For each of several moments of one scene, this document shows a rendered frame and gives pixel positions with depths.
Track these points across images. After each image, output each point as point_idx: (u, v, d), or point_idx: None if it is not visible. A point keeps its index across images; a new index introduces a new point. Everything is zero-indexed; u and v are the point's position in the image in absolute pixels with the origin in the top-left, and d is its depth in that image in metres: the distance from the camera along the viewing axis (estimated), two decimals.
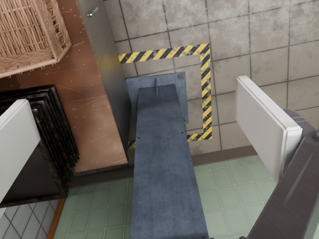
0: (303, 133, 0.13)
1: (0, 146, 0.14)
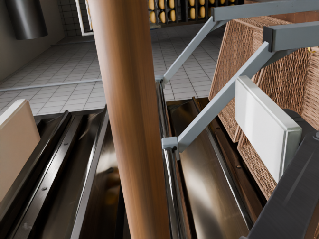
0: (303, 133, 0.13)
1: (0, 146, 0.14)
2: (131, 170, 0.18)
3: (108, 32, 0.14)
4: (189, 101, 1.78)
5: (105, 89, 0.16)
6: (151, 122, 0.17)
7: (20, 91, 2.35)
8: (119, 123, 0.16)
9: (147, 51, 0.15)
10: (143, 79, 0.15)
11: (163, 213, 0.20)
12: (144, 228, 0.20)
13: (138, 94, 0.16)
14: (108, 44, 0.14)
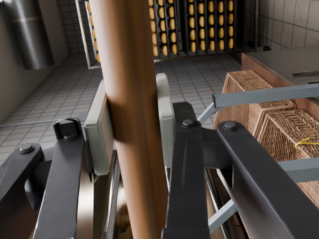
0: (183, 122, 0.15)
1: (107, 115, 0.16)
2: (133, 171, 0.18)
3: (110, 34, 0.14)
4: None
5: (107, 91, 0.16)
6: (153, 122, 0.17)
7: (31, 125, 2.49)
8: (121, 124, 0.17)
9: (148, 52, 0.15)
10: (145, 80, 0.16)
11: (165, 213, 0.20)
12: (146, 227, 0.20)
13: (140, 95, 0.16)
14: (110, 47, 0.15)
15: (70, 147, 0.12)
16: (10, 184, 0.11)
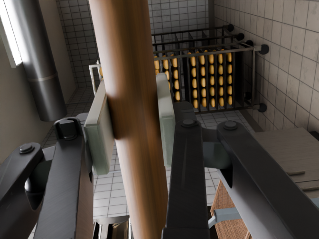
0: (183, 122, 0.15)
1: (107, 115, 0.16)
2: (133, 171, 0.18)
3: (110, 34, 0.14)
4: None
5: (107, 90, 0.16)
6: (153, 122, 0.17)
7: None
8: (121, 124, 0.17)
9: (148, 52, 0.15)
10: (145, 79, 0.16)
11: (165, 213, 0.20)
12: (147, 228, 0.20)
13: (140, 94, 0.16)
14: (109, 46, 0.15)
15: (70, 147, 0.12)
16: (10, 184, 0.11)
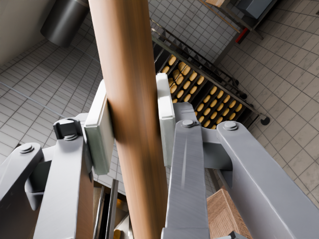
0: (183, 122, 0.15)
1: (107, 115, 0.16)
2: (134, 171, 0.18)
3: (110, 35, 0.14)
4: None
5: (107, 91, 0.16)
6: (154, 122, 0.17)
7: (24, 99, 2.38)
8: (122, 124, 0.17)
9: (148, 53, 0.15)
10: (145, 80, 0.16)
11: (166, 213, 0.20)
12: (147, 227, 0.20)
13: (140, 95, 0.16)
14: (110, 47, 0.15)
15: (70, 147, 0.12)
16: (10, 184, 0.11)
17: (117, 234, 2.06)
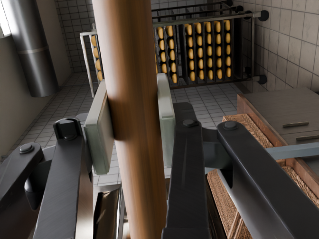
0: (183, 122, 0.15)
1: (107, 115, 0.16)
2: (132, 169, 0.18)
3: (112, 31, 0.14)
4: None
5: (107, 88, 0.16)
6: (153, 120, 0.17)
7: None
8: (121, 122, 0.17)
9: (150, 50, 0.15)
10: (145, 78, 0.16)
11: (163, 212, 0.20)
12: (144, 227, 0.20)
13: (140, 92, 0.16)
14: (111, 43, 0.15)
15: (70, 147, 0.12)
16: (10, 184, 0.11)
17: None
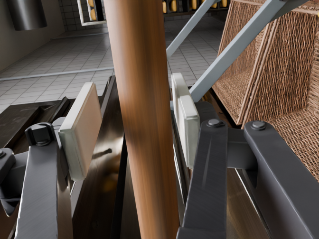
0: (207, 122, 0.14)
1: (85, 120, 0.16)
2: (144, 172, 0.18)
3: (125, 34, 0.14)
4: (191, 87, 1.74)
5: (119, 91, 0.16)
6: (165, 123, 0.17)
7: (19, 80, 2.31)
8: (133, 124, 0.17)
9: (162, 52, 0.15)
10: (158, 80, 0.16)
11: (174, 215, 0.20)
12: (155, 230, 0.20)
13: (153, 95, 0.16)
14: (124, 46, 0.15)
15: (44, 152, 0.12)
16: None
17: None
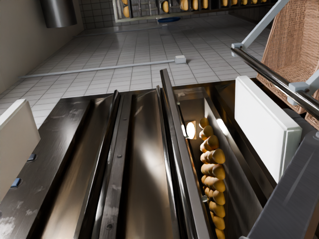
0: (303, 133, 0.13)
1: (0, 146, 0.14)
2: None
3: None
4: None
5: None
6: None
7: (59, 76, 2.38)
8: None
9: None
10: None
11: None
12: None
13: None
14: None
15: None
16: None
17: (203, 120, 1.74)
